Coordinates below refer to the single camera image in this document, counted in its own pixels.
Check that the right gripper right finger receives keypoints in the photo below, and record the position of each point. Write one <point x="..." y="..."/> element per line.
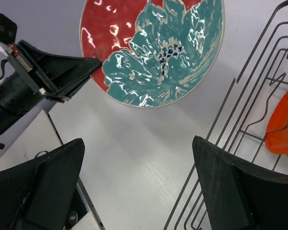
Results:
<point x="239" y="195"/>

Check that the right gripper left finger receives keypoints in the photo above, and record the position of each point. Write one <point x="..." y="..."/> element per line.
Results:
<point x="37" y="194"/>

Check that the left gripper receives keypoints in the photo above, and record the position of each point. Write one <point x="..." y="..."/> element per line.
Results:
<point x="40" y="75"/>

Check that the orange plate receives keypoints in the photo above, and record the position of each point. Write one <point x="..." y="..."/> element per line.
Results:
<point x="276" y="139"/>

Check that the red and teal plate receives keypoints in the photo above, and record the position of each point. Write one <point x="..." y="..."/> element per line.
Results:
<point x="153" y="52"/>

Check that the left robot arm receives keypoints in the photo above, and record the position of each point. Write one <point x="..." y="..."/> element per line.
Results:
<point x="0" y="119"/>

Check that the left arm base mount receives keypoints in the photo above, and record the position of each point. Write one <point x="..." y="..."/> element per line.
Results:
<point x="76" y="211"/>

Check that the wire dish rack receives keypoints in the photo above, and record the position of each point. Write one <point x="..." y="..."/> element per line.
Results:
<point x="239" y="127"/>

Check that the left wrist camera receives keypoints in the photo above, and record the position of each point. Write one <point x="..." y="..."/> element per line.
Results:
<point x="8" y="30"/>

